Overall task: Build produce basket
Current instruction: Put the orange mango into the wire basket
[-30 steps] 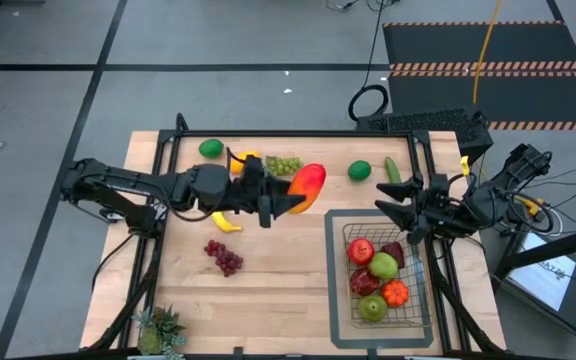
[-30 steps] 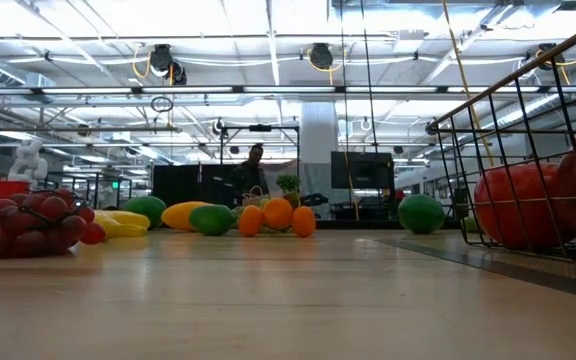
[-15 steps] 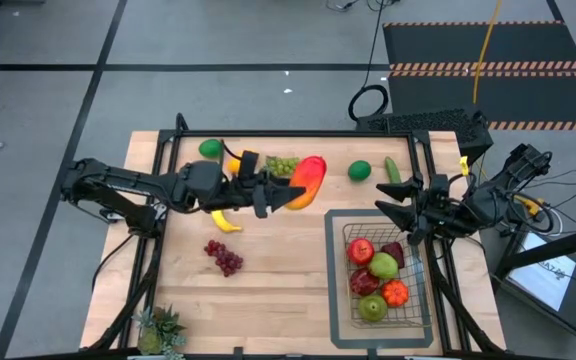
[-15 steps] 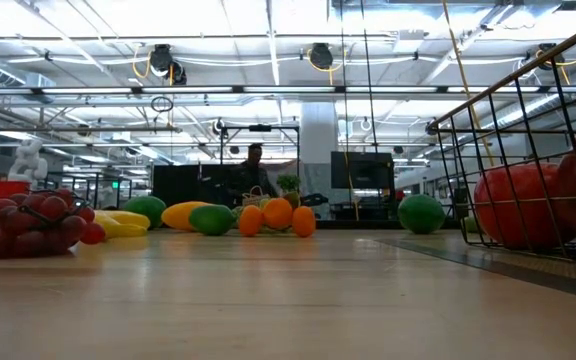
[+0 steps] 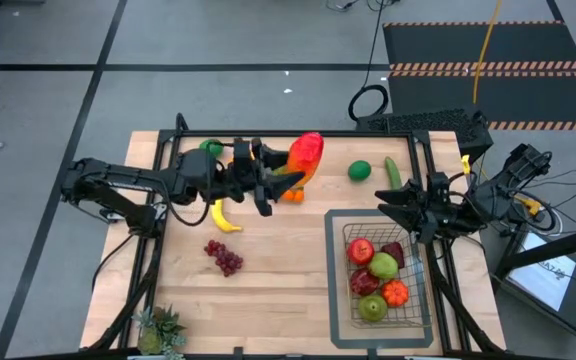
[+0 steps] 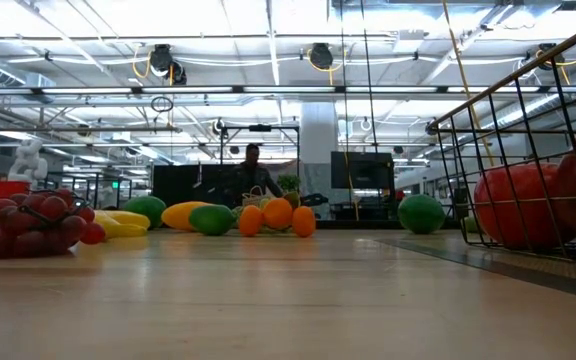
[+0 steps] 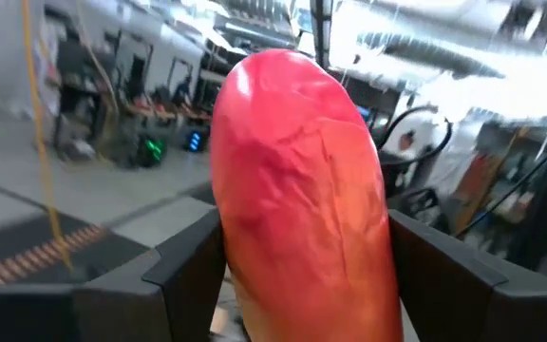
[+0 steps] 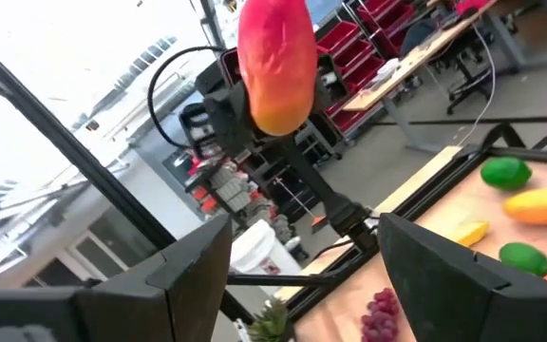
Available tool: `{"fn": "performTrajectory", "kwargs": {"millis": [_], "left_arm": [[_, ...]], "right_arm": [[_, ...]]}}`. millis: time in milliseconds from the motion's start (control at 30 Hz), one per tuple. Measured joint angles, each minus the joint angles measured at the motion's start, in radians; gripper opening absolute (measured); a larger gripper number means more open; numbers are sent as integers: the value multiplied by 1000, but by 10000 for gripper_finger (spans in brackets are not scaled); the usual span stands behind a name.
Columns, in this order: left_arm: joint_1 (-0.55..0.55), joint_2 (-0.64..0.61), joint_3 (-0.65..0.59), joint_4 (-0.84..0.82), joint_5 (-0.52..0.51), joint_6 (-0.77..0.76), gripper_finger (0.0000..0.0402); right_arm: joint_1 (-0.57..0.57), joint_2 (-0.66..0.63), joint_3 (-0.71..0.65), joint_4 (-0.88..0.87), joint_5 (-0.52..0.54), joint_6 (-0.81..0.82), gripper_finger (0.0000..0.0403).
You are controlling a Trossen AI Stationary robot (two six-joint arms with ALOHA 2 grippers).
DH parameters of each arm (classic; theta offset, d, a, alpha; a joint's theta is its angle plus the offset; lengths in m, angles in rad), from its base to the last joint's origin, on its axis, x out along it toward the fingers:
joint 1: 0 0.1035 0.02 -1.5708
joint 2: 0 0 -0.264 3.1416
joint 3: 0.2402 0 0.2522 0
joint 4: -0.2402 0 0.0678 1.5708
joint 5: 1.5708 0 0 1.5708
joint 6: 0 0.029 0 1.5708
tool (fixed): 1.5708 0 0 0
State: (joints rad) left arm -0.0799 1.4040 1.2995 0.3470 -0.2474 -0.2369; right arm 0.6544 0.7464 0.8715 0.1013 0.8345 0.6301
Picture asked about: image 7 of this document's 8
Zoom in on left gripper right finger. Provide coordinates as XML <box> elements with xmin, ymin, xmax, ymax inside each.
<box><xmin>387</xmin><ymin>207</ymin><xmax>547</xmax><ymax>342</ymax></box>

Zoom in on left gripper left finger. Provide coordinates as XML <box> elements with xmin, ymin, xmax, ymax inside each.
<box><xmin>0</xmin><ymin>206</ymin><xmax>228</xmax><ymax>342</ymax></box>

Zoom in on red orange mango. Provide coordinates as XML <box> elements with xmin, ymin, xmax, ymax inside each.
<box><xmin>208</xmin><ymin>47</ymin><xmax>406</xmax><ymax>342</ymax></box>

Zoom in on black hazard-striped floor mat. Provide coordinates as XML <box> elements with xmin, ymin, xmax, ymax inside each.
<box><xmin>0</xmin><ymin>208</ymin><xmax>59</xmax><ymax>281</ymax></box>
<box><xmin>0</xmin><ymin>222</ymin><xmax>154</xmax><ymax>290</ymax></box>

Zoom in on computer tower green lights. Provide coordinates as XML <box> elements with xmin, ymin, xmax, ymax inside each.
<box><xmin>130</xmin><ymin>132</ymin><xmax>168</xmax><ymax>168</ymax></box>

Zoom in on computer tower blue lights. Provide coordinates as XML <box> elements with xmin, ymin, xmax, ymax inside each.
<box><xmin>180</xmin><ymin>125</ymin><xmax>208</xmax><ymax>154</ymax></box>

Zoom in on yellow hanging cable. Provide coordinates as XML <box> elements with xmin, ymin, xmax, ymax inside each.
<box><xmin>19</xmin><ymin>0</ymin><xmax>74</xmax><ymax>273</ymax></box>

